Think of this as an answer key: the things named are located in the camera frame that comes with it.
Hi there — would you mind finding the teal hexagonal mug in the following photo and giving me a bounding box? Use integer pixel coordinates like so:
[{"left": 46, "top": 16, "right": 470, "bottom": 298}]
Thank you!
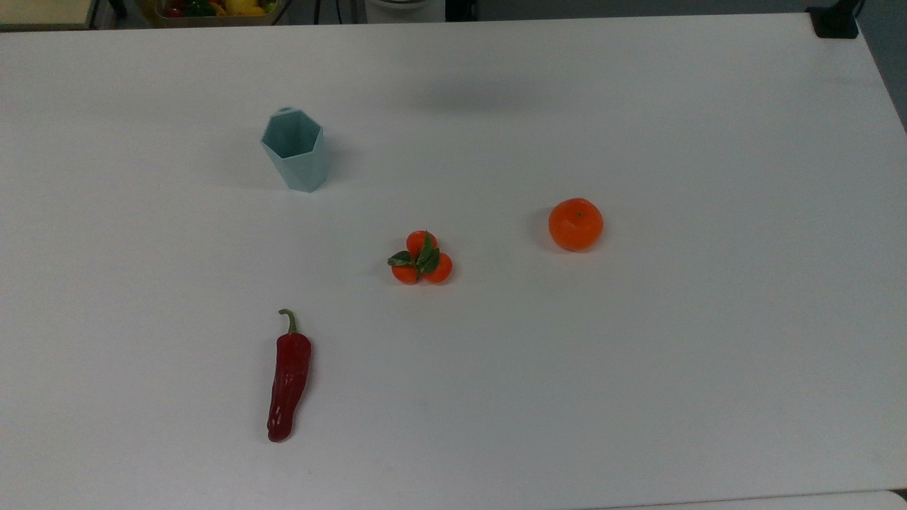
[{"left": 259, "top": 106, "right": 329, "bottom": 194}]

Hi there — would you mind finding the small tangerine cluster with leaves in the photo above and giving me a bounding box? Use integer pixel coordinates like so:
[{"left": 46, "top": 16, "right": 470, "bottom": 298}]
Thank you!
[{"left": 386, "top": 229, "right": 454, "bottom": 286}]

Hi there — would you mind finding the large orange fruit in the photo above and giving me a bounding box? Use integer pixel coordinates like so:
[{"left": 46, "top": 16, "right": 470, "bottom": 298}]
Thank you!
[{"left": 548, "top": 197, "right": 605, "bottom": 253}]

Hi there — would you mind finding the red chili pepper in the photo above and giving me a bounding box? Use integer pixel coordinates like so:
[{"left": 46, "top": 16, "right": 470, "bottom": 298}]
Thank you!
[{"left": 266, "top": 308, "right": 313, "bottom": 444}]

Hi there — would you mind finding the bowl of toy fruit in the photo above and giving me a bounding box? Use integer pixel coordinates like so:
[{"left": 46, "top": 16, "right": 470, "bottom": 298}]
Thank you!
[{"left": 144, "top": 0, "right": 286, "bottom": 28}]

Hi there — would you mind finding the black table clamp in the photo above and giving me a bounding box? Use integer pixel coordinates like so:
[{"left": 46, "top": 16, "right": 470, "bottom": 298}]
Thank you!
[{"left": 805, "top": 0, "right": 864, "bottom": 40}]

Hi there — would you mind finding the beige wooden box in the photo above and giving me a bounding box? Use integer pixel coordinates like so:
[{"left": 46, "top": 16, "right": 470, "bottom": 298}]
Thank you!
[{"left": 0, "top": 0, "right": 98, "bottom": 30}]

